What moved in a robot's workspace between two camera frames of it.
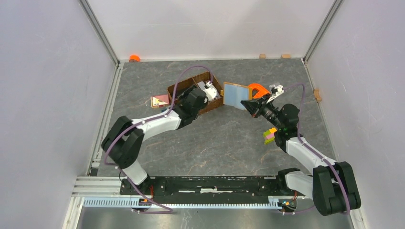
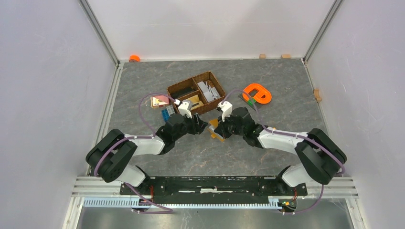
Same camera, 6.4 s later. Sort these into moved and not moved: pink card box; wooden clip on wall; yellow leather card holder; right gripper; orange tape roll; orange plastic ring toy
Moved: right gripper; yellow leather card holder
Not moved: orange tape roll; orange plastic ring toy; pink card box; wooden clip on wall
